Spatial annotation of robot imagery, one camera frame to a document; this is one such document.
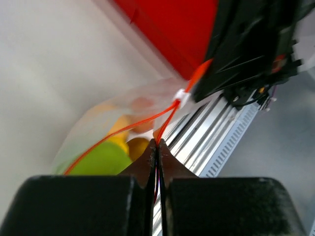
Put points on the red orange peach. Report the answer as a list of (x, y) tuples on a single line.
[(143, 108)]

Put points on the red plastic tray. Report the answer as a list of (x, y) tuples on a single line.
[(179, 29)]

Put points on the aluminium mounting rail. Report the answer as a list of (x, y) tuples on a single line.
[(194, 138)]

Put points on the clear zip top bag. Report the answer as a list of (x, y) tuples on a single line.
[(98, 144)]

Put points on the green apple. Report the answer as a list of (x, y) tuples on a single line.
[(108, 158)]

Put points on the yellow orange mango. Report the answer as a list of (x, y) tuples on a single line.
[(136, 147)]

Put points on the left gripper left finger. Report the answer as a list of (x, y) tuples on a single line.
[(142, 174)]

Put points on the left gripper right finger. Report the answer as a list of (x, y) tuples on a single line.
[(169, 168)]

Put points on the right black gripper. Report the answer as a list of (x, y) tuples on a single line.
[(251, 49)]

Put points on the slotted cable duct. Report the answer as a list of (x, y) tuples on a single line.
[(226, 147)]

